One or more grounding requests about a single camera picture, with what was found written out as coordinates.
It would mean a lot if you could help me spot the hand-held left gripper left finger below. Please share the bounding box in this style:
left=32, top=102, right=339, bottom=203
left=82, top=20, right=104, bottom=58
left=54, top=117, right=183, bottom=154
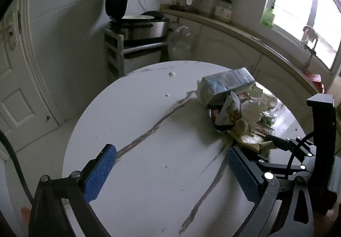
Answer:
left=29, top=144, right=117, bottom=237

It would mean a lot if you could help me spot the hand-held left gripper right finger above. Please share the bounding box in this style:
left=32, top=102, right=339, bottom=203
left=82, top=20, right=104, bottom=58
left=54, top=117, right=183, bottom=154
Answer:
left=226, top=146, right=315, bottom=237

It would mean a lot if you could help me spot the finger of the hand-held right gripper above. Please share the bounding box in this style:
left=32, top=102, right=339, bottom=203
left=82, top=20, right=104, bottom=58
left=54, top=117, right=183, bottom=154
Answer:
left=266, top=134, right=316, bottom=158
left=252, top=156, right=311, bottom=175

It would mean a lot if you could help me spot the printed snack wrapper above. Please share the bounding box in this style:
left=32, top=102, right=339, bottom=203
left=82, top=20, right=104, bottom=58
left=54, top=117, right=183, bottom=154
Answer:
left=210, top=92, right=241, bottom=133

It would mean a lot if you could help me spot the yellow crumpled wrapper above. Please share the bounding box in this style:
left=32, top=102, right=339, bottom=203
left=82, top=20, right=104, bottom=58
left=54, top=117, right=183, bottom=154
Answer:
left=229, top=130, right=275, bottom=153

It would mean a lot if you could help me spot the round white marble table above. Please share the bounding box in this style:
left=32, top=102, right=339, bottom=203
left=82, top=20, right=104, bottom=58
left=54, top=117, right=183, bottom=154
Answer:
left=62, top=60, right=307, bottom=237

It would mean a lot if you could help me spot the red basin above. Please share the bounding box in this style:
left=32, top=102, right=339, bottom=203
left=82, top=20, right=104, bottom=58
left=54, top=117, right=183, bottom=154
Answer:
left=305, top=73, right=325, bottom=93

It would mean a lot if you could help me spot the grey drink carton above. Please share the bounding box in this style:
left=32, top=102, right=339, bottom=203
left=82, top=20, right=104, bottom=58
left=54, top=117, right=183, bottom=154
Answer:
left=200, top=68, right=256, bottom=105

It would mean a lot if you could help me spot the metal faucet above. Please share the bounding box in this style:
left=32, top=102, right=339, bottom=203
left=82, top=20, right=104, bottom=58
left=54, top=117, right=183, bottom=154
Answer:
left=302, top=26, right=319, bottom=72

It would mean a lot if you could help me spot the cream kitchen cabinet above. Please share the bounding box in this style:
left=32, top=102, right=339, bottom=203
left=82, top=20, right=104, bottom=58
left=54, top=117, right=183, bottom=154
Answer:
left=160, top=13, right=320, bottom=109

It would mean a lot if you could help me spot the cloth on faucet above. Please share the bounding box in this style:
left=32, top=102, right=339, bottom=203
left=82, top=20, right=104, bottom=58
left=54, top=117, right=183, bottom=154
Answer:
left=302, top=25, right=319, bottom=43

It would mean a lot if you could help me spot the beige kitchen countertop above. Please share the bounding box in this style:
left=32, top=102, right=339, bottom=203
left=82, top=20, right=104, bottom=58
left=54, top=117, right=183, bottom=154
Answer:
left=160, top=8, right=333, bottom=99

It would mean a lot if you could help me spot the white panelled door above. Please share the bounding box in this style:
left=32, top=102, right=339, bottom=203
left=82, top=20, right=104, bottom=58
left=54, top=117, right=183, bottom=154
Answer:
left=0, top=0, right=66, bottom=157

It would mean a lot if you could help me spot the white storage rack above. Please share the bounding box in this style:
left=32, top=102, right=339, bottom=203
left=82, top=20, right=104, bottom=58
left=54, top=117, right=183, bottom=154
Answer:
left=104, top=28, right=168, bottom=79

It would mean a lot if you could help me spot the green soap bottle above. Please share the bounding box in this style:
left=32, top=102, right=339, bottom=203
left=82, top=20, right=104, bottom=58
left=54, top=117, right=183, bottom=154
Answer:
left=260, top=4, right=276, bottom=28

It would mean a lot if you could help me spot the clear plastic bag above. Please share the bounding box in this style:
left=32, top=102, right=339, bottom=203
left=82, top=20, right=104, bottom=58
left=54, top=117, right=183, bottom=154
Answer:
left=166, top=26, right=195, bottom=63

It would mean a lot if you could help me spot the glass jar with yellow lid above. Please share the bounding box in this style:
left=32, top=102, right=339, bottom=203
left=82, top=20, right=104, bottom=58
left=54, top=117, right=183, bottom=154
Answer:
left=213, top=0, right=235, bottom=23

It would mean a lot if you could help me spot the black silver rice cooker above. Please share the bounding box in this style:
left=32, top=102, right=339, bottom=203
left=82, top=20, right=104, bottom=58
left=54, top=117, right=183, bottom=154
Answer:
left=105, top=0, right=173, bottom=40

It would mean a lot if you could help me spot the black cable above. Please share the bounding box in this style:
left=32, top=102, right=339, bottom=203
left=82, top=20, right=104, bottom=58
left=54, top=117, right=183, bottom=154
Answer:
left=287, top=132, right=315, bottom=171
left=0, top=129, right=34, bottom=205

